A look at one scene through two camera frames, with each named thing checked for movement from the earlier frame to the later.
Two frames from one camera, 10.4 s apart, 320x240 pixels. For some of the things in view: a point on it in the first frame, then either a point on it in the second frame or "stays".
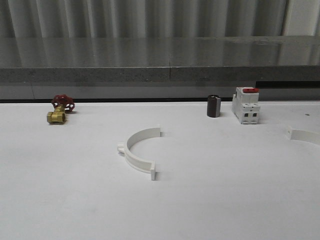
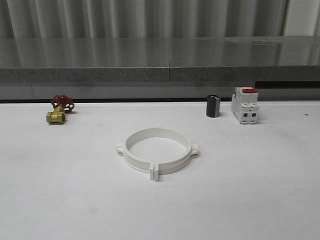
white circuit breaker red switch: (245, 106) stays
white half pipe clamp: (135, 161) stays
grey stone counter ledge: (190, 59) stays
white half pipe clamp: (297, 134) -> (171, 165)
